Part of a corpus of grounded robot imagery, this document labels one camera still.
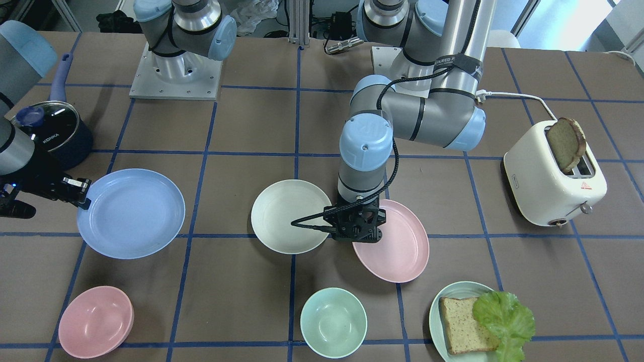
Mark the pink bowl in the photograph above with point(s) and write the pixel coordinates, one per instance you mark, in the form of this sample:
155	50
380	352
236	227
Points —
96	322

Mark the blue plate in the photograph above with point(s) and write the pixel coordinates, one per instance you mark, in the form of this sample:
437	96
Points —
133	213

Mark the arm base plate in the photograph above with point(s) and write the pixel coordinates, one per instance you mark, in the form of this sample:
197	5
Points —
390	62
185	77

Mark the cream toaster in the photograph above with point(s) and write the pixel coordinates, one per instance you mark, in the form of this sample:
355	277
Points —
544	194

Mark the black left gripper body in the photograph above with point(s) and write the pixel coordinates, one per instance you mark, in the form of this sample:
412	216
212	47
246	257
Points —
381	216

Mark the green bowl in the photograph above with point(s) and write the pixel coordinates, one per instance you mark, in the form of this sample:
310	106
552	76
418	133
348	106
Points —
333	323

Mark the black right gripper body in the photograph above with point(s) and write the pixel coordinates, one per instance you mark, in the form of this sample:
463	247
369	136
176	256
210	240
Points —
36	176

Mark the cream plate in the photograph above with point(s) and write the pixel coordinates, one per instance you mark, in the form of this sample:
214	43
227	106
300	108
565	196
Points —
281	203

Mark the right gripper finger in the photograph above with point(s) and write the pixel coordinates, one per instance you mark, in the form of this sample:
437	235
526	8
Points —
17	209
75	191

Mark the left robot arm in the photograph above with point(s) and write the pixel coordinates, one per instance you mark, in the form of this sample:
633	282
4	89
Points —
427	96

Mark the bread slice in toaster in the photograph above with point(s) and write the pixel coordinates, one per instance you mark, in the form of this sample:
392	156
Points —
567	142

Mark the green plate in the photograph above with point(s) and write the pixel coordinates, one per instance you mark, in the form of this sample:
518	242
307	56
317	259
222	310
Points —
437	327

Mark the pink plate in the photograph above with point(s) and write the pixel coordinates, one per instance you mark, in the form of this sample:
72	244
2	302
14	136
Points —
402	253

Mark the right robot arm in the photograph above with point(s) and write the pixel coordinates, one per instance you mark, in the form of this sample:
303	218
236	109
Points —
26	58

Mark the dark blue pot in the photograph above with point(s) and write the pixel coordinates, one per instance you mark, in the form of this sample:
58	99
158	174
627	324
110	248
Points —
55	124

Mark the bread slice on plate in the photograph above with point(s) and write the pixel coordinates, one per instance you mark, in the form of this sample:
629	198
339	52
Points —
464	333

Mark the lettuce leaf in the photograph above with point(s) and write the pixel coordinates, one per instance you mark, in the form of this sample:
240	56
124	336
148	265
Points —
502	314

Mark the aluminium frame post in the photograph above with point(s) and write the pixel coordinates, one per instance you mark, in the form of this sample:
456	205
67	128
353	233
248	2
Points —
299	22

